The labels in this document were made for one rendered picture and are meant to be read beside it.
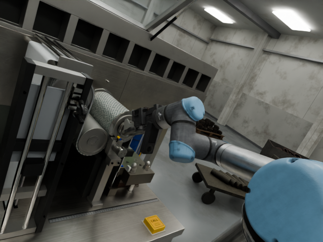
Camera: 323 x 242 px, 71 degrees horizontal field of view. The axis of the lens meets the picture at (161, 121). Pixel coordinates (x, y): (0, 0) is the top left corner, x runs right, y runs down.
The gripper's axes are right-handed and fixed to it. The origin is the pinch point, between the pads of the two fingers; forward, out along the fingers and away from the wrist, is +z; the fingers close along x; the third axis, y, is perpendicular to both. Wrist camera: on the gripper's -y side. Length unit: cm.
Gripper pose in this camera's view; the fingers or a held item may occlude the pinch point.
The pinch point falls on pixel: (126, 134)
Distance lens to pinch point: 91.2
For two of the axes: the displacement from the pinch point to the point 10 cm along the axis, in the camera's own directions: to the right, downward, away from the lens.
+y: -0.8, -9.7, 2.2
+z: -7.2, 2.1, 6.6
